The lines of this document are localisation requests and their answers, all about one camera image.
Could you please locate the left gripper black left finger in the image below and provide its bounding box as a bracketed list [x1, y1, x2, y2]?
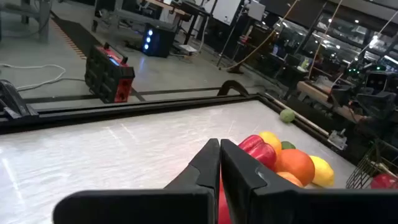
[52, 138, 221, 224]

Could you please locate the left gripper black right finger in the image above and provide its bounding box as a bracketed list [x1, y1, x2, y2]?
[220, 139, 398, 224]

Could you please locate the yellow lemon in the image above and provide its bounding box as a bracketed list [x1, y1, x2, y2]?
[308, 155, 335, 189]
[258, 131, 282, 156]

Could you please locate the round orange fruit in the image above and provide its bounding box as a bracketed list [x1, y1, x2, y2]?
[273, 149, 316, 187]

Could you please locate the red bell pepper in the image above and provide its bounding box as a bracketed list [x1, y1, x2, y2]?
[238, 134, 277, 171]

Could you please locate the red tomato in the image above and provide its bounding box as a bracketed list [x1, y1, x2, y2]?
[369, 173, 398, 190]

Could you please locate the pale green lime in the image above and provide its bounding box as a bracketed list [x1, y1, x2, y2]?
[279, 108, 296, 124]

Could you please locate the wooden workbench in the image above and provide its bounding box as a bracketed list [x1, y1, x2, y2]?
[297, 80, 364, 124]

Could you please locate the red and black toolbox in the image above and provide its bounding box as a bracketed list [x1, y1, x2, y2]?
[84, 42, 136, 104]

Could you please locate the computer tower with blue lights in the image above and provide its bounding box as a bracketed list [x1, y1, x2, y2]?
[142, 22, 175, 58]

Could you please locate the grey metal stand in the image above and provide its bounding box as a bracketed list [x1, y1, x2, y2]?
[0, 0, 53, 44]

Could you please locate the metal wire basket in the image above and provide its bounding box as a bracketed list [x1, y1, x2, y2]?
[345, 144, 398, 190]

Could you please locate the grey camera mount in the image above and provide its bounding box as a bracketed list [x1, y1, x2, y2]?
[327, 128, 348, 151]

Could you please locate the black arched handle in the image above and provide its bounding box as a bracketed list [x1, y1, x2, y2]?
[216, 79, 250, 97]

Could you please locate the white floor cable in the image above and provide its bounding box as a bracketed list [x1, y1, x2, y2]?
[0, 63, 86, 92]

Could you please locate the black corner bracket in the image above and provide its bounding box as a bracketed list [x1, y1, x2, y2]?
[0, 79, 40, 121]

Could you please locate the yellow rope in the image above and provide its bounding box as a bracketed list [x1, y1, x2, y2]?
[220, 0, 300, 71]
[307, 0, 343, 80]

